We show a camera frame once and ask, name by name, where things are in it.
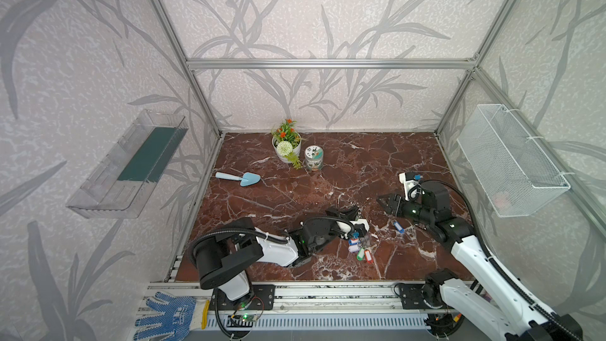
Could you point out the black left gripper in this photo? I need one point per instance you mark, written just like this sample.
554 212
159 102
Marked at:
343 222

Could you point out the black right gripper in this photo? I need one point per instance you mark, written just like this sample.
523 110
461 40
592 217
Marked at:
400 206

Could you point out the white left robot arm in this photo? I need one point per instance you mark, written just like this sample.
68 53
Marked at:
222 256

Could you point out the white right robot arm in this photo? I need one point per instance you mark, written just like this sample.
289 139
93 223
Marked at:
511 312

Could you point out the blue tagged key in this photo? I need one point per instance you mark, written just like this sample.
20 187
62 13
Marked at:
399 227

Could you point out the printed snack jar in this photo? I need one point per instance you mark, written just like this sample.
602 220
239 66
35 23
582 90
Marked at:
314 158

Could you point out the potted artificial flower plant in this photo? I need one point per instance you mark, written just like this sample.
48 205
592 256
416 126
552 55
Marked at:
287 143

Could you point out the light blue toy trowel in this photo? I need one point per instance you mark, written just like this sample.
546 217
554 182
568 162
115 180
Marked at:
247 179

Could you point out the green circuit board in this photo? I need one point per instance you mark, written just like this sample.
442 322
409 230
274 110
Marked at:
244 320

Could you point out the blue dotted work glove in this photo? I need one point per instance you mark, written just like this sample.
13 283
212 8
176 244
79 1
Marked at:
172 318

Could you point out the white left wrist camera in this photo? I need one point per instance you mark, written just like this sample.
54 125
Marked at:
360 228

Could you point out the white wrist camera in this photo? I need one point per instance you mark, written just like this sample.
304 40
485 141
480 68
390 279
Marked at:
411 182
360 228

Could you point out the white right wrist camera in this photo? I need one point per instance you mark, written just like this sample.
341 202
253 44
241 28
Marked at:
411 182

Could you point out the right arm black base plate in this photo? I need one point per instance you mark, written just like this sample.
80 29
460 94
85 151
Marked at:
419 296

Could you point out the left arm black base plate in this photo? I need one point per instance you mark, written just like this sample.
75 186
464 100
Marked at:
262 297

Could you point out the white wire mesh basket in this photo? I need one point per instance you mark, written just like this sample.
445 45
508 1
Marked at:
515 172

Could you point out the clear plastic wall tray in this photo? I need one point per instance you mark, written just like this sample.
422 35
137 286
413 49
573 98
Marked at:
123 182

